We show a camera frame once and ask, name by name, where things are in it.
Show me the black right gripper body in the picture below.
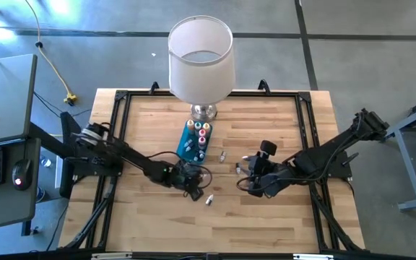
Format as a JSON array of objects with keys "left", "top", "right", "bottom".
[{"left": 247, "top": 154, "right": 285, "bottom": 198}]

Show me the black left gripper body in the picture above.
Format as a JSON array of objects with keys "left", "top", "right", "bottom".
[{"left": 171, "top": 160, "right": 204, "bottom": 192}]

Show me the blue plastic bin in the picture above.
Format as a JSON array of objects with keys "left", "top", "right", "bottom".
[{"left": 175, "top": 119, "right": 215, "bottom": 165}]

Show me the silver aluminium bar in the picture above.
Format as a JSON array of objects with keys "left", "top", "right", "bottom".
[
  {"left": 91, "top": 252, "right": 133, "bottom": 260},
  {"left": 292, "top": 253, "right": 335, "bottom": 260}
]

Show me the white shade silver table lamp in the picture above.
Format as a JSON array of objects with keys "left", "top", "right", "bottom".
[{"left": 167, "top": 14, "right": 237, "bottom": 123}]

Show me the gray metal stand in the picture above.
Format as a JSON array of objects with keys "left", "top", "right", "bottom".
[{"left": 383, "top": 90, "right": 416, "bottom": 212}]

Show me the black computer mouse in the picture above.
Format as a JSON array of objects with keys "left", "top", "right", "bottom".
[{"left": 11, "top": 158, "right": 34, "bottom": 191}]

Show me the gray standing desk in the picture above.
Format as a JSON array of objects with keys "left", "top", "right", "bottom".
[{"left": 0, "top": 53, "right": 39, "bottom": 233}]

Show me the black table frame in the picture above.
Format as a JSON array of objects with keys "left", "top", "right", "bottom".
[{"left": 58, "top": 79, "right": 367, "bottom": 254}]

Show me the black floor cable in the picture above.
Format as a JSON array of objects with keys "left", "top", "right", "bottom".
[{"left": 32, "top": 90, "right": 94, "bottom": 119}]

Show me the yellow extension cord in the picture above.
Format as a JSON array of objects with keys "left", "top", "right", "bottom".
[{"left": 25, "top": 0, "right": 79, "bottom": 106}]

